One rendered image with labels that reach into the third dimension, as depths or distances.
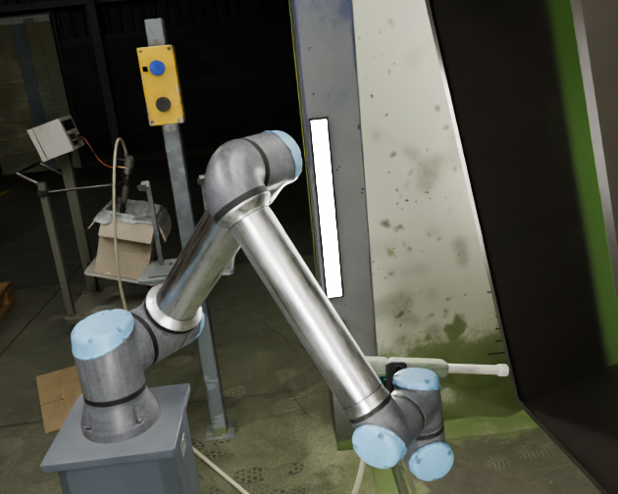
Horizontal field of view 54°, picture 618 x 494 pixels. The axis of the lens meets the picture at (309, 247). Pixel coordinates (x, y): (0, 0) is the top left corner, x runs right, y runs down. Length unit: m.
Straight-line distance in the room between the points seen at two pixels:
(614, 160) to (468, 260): 1.26
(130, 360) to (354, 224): 0.94
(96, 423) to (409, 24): 1.47
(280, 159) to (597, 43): 0.59
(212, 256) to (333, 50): 0.91
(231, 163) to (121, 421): 0.72
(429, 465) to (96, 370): 0.77
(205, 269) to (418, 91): 1.01
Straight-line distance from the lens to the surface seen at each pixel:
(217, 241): 1.36
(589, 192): 1.79
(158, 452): 1.52
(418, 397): 1.21
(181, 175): 2.29
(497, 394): 2.52
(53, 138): 3.80
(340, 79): 2.04
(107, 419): 1.58
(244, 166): 1.14
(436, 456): 1.29
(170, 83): 2.20
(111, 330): 1.50
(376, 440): 1.12
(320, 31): 2.04
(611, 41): 1.03
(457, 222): 2.20
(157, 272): 2.21
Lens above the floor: 1.46
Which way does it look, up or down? 17 degrees down
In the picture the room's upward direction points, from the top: 6 degrees counter-clockwise
